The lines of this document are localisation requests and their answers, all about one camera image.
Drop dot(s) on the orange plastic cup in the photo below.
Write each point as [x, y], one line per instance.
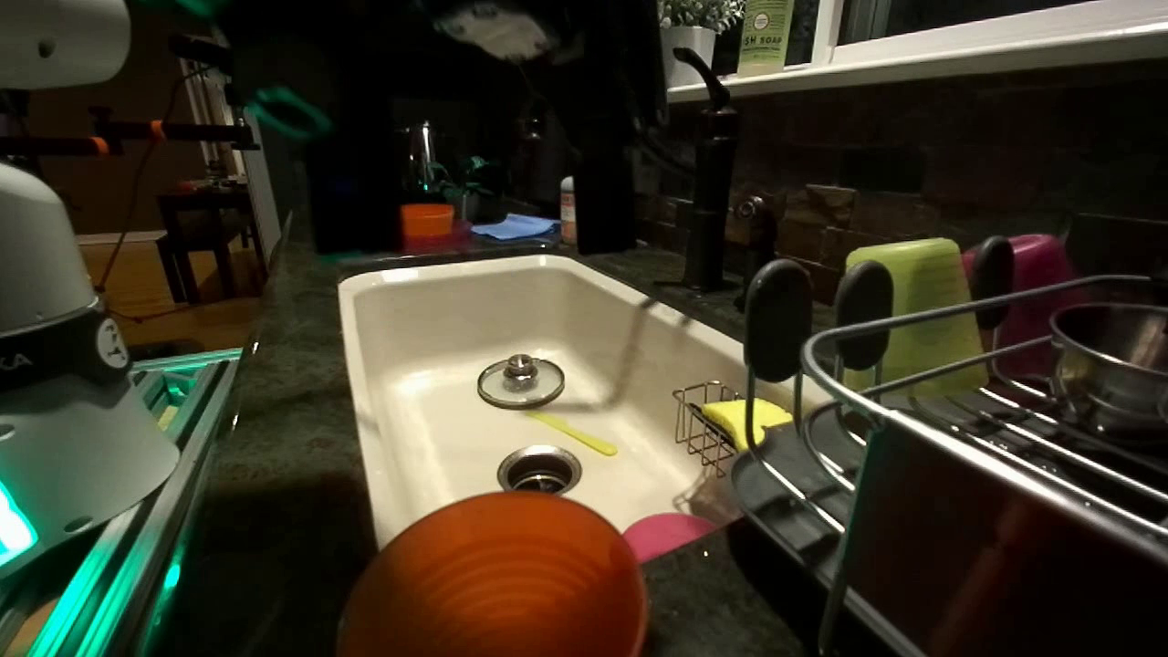
[497, 586]

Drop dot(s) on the pink plastic cup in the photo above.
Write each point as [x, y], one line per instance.
[677, 535]

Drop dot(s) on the light green plastic cup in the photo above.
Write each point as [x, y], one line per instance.
[917, 313]

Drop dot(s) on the magenta plastic cup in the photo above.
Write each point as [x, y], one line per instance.
[1035, 292]

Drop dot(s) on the yellow-green plastic utensil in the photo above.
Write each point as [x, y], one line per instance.
[579, 435]

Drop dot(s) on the blue dish cloth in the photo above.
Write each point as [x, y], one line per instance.
[513, 227]

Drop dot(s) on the metal sink drain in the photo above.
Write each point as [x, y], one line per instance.
[539, 467]

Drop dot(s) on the white kitchen sink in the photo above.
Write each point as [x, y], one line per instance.
[424, 367]

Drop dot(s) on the yellow sponge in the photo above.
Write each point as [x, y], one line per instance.
[743, 421]

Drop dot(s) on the dark kitchen faucet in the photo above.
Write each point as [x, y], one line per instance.
[718, 184]

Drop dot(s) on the potted plant white pot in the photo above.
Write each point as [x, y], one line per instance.
[696, 38]

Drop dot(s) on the dark wooden stool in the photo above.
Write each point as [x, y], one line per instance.
[203, 231]

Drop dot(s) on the metal dish rack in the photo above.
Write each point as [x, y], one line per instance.
[973, 450]

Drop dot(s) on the white window sill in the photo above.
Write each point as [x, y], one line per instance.
[973, 40]

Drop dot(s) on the stand with orange clamps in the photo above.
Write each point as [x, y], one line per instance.
[148, 128]

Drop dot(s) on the stainless steel bowl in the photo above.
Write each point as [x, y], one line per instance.
[1114, 358]

